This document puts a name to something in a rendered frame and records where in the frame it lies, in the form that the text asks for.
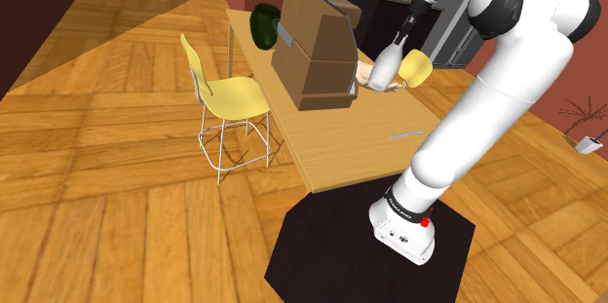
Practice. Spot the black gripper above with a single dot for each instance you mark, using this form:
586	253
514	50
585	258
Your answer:
414	14

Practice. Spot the white bottle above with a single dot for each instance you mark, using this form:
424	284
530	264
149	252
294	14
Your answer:
385	67

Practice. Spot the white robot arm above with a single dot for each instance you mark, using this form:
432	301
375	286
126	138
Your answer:
503	102

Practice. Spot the dark cabinet with kitchenware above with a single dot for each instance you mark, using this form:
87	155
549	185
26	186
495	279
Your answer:
380	17

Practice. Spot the grey refrigerator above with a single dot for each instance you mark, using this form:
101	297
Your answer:
451	31

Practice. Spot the beige plate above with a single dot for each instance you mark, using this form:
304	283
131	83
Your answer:
363	75

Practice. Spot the brown cardboard box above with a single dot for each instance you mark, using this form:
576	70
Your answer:
313	41

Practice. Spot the light wooden table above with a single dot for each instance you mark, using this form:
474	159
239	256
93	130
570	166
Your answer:
342	140

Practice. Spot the dark green vase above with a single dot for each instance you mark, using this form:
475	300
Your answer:
262	24

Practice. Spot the yellow chair with metal legs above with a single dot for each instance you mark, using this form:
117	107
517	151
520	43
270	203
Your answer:
232	98

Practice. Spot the bare plant in white pot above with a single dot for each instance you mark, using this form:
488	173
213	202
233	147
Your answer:
588	144

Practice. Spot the black robot stand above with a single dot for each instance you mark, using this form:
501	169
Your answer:
332	254

